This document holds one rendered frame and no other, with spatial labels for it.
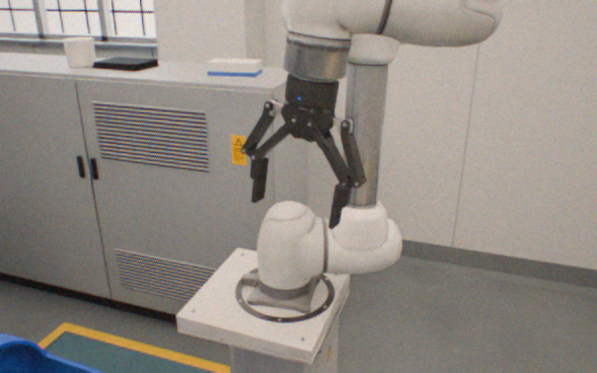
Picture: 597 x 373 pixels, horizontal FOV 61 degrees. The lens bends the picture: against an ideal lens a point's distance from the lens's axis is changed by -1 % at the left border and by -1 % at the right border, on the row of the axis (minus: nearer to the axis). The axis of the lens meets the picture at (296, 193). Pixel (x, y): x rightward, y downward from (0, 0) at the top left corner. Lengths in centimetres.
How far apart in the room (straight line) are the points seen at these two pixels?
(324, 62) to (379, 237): 77
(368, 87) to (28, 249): 276
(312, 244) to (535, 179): 239
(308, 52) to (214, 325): 90
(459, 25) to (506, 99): 270
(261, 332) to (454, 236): 252
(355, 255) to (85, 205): 203
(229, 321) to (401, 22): 97
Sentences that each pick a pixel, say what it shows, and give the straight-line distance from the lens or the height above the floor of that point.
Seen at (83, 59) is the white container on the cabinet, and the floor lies 149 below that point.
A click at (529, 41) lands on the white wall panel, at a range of 337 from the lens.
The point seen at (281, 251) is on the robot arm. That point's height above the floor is 123.
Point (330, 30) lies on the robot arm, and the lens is 70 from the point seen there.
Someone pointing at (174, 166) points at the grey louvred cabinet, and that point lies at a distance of 264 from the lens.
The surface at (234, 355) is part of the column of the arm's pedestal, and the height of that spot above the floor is 89.
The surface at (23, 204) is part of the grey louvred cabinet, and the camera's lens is 347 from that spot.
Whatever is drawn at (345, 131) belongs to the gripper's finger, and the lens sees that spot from 73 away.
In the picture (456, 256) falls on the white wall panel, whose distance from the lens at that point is 379.
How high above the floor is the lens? 191
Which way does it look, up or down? 23 degrees down
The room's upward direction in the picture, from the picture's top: straight up
